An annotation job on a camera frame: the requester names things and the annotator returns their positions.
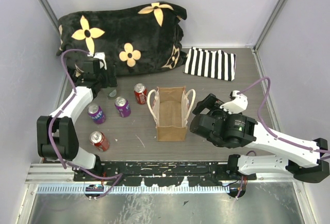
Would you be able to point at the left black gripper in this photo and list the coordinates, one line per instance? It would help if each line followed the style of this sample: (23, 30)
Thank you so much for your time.
(111, 81)

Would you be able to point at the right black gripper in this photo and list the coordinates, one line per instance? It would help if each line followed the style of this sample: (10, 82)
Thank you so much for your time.
(211, 102)

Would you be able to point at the clear glass green-cap bottle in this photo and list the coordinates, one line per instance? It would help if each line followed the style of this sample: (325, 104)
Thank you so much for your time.
(111, 92)

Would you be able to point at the red cola can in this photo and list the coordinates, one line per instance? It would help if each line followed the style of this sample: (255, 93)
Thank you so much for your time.
(140, 92)
(98, 140)

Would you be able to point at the jute canvas tote bag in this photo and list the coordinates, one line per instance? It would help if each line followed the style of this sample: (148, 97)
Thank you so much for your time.
(170, 109)

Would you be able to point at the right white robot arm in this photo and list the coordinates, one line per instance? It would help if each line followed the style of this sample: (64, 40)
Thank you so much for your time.
(288, 155)

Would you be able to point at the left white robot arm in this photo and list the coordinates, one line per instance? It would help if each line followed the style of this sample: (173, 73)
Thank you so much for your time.
(56, 135)

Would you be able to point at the purple soda can left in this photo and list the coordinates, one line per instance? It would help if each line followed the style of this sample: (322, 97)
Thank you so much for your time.
(96, 113)

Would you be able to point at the purple soda can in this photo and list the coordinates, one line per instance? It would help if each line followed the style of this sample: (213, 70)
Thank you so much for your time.
(96, 113)
(122, 106)

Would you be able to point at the purple soda can right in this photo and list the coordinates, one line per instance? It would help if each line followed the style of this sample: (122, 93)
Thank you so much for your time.
(122, 106)

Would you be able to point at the black white striped cloth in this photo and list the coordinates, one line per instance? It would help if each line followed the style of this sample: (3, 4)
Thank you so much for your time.
(215, 64)

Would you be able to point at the black floral plush blanket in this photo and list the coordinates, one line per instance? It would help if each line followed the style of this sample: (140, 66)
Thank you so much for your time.
(139, 40)

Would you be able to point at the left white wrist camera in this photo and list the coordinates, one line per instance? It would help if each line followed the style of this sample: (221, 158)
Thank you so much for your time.
(102, 58)

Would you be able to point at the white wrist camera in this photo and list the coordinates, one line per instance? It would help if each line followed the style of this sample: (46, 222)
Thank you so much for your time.
(237, 104)
(102, 58)

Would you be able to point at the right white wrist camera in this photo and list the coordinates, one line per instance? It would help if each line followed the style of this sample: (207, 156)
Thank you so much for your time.
(237, 104)

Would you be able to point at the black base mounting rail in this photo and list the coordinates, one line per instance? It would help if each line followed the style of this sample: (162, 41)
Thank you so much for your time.
(162, 173)

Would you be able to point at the left aluminium frame post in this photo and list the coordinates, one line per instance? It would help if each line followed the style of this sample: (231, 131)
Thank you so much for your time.
(42, 0)

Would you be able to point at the aluminium frame post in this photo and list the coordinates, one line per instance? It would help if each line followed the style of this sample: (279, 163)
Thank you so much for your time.
(269, 23)
(42, 0)

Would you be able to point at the right aluminium frame post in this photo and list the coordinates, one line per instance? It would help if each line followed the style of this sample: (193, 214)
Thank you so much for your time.
(269, 23)

